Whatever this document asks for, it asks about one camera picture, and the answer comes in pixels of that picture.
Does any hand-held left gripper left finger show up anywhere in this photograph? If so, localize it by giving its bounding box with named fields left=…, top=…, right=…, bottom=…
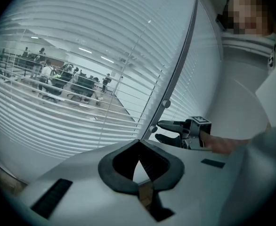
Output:
left=97, top=139, right=141, bottom=195

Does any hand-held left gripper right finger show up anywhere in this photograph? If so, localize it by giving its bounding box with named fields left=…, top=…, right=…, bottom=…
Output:
left=138, top=139, right=185, bottom=222

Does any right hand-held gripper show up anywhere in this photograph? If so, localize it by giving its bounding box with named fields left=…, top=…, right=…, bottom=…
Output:
left=154, top=116, right=212, bottom=150

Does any metal window frame post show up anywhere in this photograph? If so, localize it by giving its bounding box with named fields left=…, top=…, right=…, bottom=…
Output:
left=141, top=0, right=199, bottom=141

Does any person's light shirt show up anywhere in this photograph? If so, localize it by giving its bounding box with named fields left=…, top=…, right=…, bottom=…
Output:
left=267, top=31, right=276, bottom=71

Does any black head-worn camera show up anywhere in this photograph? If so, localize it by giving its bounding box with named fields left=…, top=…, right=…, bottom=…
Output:
left=215, top=13, right=226, bottom=31

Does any person's right forearm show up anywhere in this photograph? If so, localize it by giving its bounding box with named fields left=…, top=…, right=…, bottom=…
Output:
left=200, top=130, right=250, bottom=155

